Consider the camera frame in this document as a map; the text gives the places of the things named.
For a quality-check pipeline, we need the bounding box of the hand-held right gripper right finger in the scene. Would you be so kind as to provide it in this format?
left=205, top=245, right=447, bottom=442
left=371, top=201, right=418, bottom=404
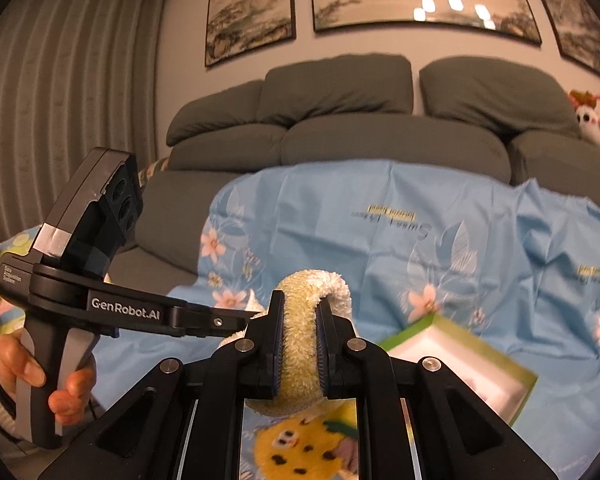
left=315, top=300, right=561, bottom=480

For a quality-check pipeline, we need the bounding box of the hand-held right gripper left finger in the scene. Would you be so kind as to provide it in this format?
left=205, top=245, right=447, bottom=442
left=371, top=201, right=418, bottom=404
left=39, top=290, right=286, bottom=480

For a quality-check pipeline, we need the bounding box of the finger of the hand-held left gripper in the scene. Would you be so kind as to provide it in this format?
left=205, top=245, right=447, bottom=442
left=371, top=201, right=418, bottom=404
left=170, top=304, right=263, bottom=339

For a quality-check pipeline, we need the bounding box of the yellow and white fluffy towel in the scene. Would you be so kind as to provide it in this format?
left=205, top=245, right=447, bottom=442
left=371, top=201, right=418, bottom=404
left=219, top=269, right=354, bottom=418

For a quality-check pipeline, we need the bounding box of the green box with white inside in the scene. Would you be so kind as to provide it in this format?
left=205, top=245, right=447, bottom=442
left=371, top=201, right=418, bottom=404
left=376, top=312, right=539, bottom=427

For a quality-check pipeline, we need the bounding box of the person's left hand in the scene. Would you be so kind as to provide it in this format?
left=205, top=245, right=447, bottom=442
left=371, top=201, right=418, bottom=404
left=0, top=332, right=97, bottom=427

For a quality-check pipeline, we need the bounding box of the pink and yellow printed cloth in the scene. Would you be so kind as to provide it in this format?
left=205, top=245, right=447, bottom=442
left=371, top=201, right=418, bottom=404
left=0, top=229, right=43, bottom=333

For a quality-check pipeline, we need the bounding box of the light blue floral bed sheet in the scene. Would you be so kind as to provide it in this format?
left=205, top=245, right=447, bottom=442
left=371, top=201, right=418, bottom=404
left=92, top=159, right=600, bottom=480

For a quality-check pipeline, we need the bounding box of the patterned cushion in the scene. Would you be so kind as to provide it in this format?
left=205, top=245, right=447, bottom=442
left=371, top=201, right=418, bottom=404
left=138, top=156, right=172, bottom=192

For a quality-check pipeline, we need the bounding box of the grey curtain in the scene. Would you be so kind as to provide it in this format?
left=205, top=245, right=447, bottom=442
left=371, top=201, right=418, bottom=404
left=0, top=0, right=173, bottom=256

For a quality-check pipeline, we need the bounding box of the grey sofa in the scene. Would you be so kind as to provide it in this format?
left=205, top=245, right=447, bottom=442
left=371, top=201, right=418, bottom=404
left=112, top=52, right=600, bottom=283

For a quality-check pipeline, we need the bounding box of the pile of colourful plush toys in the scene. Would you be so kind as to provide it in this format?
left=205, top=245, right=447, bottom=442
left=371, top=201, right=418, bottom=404
left=568, top=89, right=600, bottom=162

